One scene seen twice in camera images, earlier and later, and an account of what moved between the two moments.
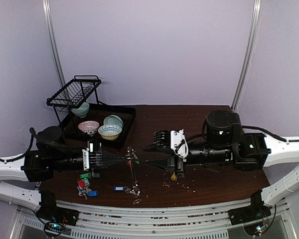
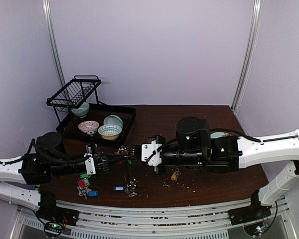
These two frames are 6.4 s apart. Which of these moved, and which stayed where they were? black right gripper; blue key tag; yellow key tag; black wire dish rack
Moved: black right gripper
Stayed: blue key tag; yellow key tag; black wire dish rack
